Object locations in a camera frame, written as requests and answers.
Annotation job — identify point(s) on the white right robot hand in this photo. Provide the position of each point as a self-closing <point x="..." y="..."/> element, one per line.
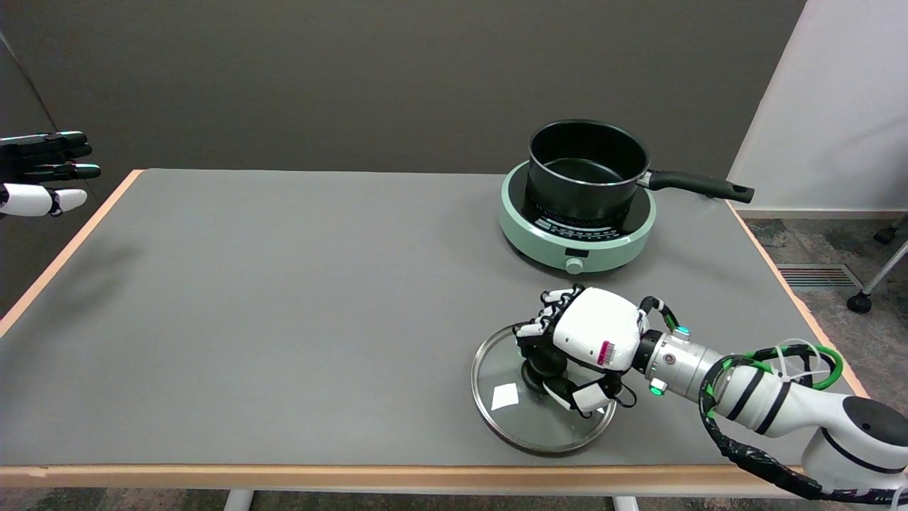
<point x="603" y="323"/>

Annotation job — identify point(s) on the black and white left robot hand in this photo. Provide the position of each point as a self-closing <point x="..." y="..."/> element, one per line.
<point x="28" y="199"/>

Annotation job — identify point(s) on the glass pot lid black knob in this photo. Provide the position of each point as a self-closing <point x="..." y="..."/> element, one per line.
<point x="518" y="422"/>

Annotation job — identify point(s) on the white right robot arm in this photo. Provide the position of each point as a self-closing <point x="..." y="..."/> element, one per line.
<point x="759" y="401"/>

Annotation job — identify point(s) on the mint green induction cooker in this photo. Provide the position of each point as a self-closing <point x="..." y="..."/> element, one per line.
<point x="539" y="245"/>

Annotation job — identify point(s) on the white table leg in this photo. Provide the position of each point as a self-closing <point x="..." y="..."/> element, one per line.
<point x="237" y="501"/>
<point x="626" y="504"/>

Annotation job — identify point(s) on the floor vent grille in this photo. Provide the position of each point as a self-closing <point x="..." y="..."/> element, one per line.
<point x="819" y="277"/>

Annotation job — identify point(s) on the black chair caster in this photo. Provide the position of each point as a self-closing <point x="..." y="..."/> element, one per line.
<point x="887" y="233"/>

